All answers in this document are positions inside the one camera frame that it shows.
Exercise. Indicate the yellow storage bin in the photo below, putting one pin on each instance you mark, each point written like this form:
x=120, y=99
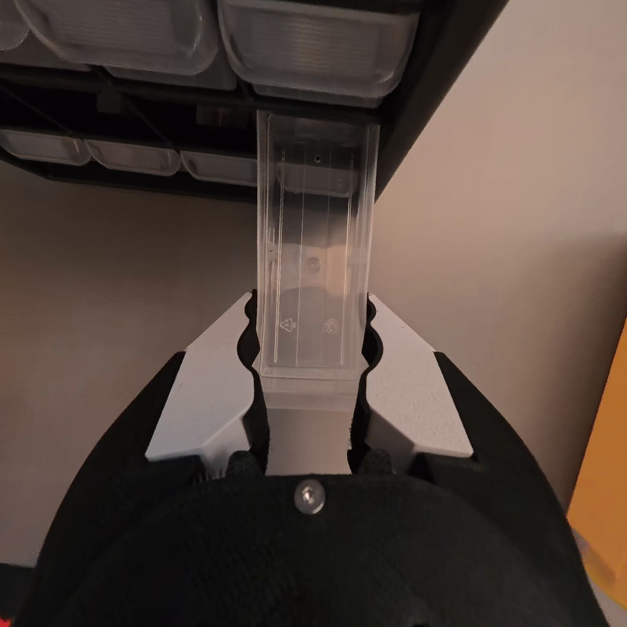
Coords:
x=602, y=465

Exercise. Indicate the black drawer cabinet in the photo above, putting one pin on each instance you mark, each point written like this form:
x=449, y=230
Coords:
x=441, y=73

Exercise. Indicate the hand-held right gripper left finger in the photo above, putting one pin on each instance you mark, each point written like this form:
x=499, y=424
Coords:
x=201, y=397

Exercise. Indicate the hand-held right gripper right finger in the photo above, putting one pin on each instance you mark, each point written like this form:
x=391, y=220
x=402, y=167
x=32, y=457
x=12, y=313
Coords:
x=416, y=397

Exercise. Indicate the clear plastic drawer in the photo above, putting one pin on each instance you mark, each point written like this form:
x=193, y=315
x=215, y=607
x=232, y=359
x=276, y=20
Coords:
x=318, y=235

